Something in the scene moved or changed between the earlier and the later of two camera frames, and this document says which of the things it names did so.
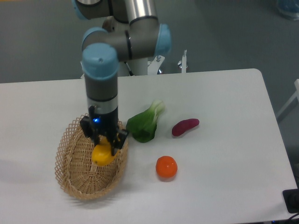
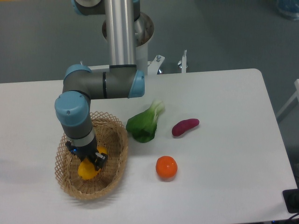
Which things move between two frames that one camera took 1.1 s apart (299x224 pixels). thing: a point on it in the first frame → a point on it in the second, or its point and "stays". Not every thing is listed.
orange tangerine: [166, 166] stays
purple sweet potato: [181, 127] stays
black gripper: [106, 124] → [88, 150]
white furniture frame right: [295, 94] stays
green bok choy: [142, 127] stays
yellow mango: [102, 154] → [87, 169]
